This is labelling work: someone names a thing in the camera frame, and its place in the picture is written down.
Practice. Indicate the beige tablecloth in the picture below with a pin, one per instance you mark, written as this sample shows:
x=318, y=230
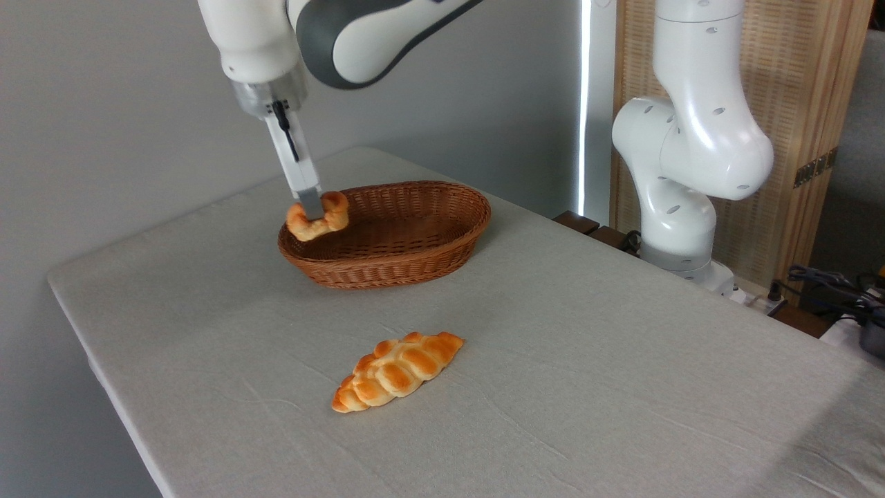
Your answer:
x=553, y=380

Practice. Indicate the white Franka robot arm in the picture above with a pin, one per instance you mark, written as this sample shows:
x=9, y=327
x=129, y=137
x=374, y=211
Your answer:
x=691, y=138

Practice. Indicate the brown oval wicker basket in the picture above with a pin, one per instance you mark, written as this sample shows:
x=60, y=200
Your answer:
x=429, y=242

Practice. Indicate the metal screen hinge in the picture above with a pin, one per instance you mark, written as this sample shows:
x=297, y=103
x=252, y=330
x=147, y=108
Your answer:
x=816, y=167

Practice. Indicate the long braided bread loaf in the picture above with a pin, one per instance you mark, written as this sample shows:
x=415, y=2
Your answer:
x=394, y=373

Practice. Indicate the dark brown wooden block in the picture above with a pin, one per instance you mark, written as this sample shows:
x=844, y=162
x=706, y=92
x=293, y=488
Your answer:
x=608, y=237
x=576, y=222

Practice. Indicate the white vertical window frame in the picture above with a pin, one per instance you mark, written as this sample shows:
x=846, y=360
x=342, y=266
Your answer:
x=593, y=104

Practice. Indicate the wooden folding screen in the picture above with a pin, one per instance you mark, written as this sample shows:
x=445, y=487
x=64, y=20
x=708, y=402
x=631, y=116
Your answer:
x=802, y=83

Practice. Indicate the black power plug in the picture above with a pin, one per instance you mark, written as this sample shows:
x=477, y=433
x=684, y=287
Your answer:
x=776, y=290

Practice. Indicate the round knotted bread roll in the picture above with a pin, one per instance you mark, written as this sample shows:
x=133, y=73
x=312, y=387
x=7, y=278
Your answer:
x=337, y=216

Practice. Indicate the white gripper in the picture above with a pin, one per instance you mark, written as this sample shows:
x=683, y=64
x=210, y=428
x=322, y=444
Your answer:
x=280, y=142

